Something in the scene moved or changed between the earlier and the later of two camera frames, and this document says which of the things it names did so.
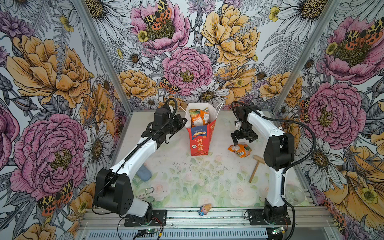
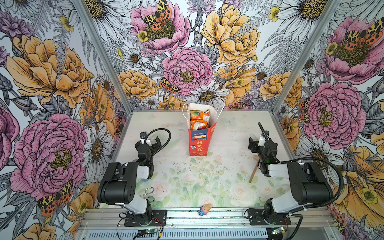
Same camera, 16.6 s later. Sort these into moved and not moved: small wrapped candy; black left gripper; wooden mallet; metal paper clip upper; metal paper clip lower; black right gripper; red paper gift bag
Moved: black left gripper; black right gripper
Not moved: red paper gift bag; small wrapped candy; metal paper clip lower; metal paper clip upper; wooden mallet
